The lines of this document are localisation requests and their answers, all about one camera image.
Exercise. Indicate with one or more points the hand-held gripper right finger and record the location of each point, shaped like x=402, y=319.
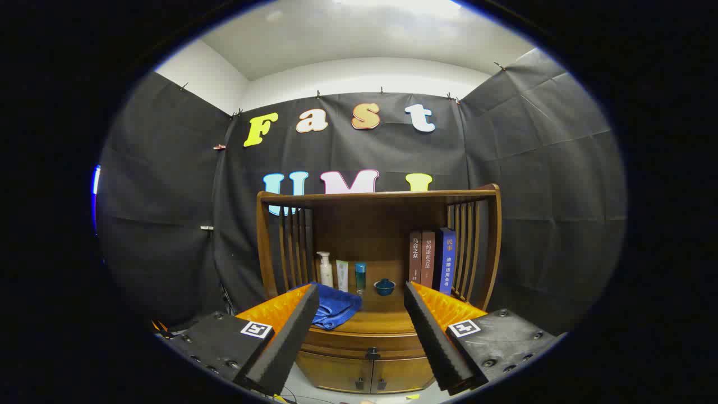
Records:
x=435, y=342

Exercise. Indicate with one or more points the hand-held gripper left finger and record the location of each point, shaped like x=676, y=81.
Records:
x=291, y=342

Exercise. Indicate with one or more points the wooden drawer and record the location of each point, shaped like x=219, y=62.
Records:
x=348, y=342

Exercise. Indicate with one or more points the wooden cabinet door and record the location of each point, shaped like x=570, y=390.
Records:
x=401, y=375
x=336, y=373

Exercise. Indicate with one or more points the wooden countertop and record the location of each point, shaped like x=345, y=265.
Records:
x=381, y=320

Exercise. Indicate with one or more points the wooden cabinet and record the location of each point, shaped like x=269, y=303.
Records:
x=370, y=235

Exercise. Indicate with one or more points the folded blue towel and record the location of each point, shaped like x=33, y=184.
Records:
x=336, y=308

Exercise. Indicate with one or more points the blue lidded teacup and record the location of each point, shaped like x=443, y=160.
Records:
x=385, y=288

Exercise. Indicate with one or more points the white pump bottle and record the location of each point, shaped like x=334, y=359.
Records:
x=326, y=275

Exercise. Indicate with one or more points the blue book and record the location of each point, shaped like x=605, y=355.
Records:
x=447, y=264

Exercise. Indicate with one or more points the reddish brown book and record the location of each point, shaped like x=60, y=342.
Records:
x=428, y=261

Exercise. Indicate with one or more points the white green tube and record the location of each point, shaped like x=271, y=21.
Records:
x=342, y=275

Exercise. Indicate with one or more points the dark brown book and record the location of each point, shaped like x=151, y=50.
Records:
x=415, y=258

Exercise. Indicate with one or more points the teal bottle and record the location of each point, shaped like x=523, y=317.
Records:
x=360, y=278

